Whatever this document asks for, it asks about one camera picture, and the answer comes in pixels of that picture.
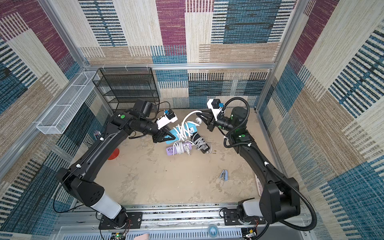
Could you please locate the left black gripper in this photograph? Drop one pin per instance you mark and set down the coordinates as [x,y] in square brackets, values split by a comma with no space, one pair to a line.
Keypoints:
[163,133]

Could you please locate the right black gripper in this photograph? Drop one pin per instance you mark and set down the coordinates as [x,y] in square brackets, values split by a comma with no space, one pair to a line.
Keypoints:
[210,122]

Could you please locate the teal power strip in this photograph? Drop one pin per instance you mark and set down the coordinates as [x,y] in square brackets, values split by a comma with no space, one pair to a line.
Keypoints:
[189,129]

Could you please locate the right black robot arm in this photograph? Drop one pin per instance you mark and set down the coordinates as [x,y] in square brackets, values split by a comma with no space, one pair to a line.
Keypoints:
[280,199]

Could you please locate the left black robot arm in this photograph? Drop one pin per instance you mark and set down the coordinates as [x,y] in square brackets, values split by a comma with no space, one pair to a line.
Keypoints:
[79,179]

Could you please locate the purple power strip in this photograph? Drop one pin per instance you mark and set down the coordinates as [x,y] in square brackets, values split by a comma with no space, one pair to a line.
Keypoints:
[179,148]

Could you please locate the black power strip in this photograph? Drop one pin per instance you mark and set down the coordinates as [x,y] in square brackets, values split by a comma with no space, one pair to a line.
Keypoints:
[201,144]

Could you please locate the red pen cup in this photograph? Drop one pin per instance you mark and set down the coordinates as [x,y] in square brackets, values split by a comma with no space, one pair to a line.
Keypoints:
[114,155]

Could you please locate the blue binder clip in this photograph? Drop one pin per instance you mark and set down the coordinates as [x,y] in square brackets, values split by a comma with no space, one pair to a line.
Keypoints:
[224,175]

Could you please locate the pink white calculator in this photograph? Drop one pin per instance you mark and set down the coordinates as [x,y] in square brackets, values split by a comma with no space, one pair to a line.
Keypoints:
[259,186]

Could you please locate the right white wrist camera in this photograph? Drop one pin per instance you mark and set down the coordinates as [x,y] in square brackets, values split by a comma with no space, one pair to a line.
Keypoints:
[217,108]

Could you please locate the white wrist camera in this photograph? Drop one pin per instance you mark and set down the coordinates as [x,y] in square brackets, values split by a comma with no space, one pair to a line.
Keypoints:
[217,108]
[168,117]

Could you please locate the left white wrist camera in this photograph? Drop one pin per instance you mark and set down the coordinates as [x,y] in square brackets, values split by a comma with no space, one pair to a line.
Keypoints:
[168,117]

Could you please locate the black wire shelf rack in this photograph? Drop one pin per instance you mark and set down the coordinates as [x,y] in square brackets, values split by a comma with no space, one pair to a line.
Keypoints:
[121,87]

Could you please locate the aluminium front rail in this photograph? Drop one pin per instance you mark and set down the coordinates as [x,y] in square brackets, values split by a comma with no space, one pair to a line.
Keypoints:
[159,222]

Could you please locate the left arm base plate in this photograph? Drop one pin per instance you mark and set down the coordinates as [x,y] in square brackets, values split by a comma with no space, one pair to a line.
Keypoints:
[132,219]

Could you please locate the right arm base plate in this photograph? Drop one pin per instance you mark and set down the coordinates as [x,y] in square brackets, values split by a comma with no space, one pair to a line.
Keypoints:
[234,217]

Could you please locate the white mesh wall basket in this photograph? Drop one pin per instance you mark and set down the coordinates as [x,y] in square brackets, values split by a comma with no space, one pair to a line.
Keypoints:
[60,115]

